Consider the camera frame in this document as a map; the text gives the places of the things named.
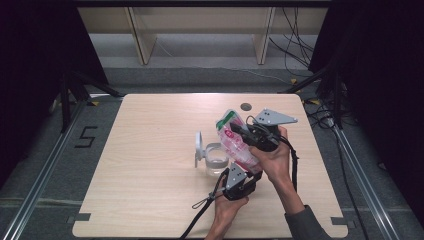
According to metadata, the aluminium floor rail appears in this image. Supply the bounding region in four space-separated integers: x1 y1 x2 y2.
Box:
333 126 424 240
0 99 88 240

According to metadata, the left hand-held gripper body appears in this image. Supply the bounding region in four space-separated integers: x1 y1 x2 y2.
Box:
221 162 258 202

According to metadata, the black wrist strap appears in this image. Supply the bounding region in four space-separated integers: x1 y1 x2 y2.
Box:
179 168 232 240
281 134 300 194

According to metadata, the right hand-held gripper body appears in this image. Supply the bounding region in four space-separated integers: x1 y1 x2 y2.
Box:
244 108 299 153

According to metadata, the clear jar with grey lid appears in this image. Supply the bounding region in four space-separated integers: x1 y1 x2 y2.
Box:
194 130 232 178

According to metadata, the pink plastic bag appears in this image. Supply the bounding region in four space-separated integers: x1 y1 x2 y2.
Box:
214 108 264 174

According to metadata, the person's right hand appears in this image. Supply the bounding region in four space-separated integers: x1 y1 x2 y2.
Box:
249 125 295 187

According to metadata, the tangle of black floor cables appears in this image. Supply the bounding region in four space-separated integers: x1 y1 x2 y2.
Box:
306 103 338 129

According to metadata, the person's left hand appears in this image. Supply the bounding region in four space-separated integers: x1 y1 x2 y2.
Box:
213 194 250 228

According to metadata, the white floor cable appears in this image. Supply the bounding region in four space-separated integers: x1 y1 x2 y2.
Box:
156 39 291 84

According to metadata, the bundle of black cables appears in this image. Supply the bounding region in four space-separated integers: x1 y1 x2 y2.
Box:
268 6 316 79

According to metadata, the black curtain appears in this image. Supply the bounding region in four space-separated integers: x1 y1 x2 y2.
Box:
0 0 109 188
308 0 424 228

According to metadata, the black metal stand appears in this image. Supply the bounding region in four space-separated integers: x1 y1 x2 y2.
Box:
278 63 344 129
59 69 124 134

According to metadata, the light wooden bench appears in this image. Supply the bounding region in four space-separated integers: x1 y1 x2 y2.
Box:
77 6 329 66

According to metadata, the thin black cord loop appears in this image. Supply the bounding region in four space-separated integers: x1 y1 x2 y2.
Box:
191 195 216 210

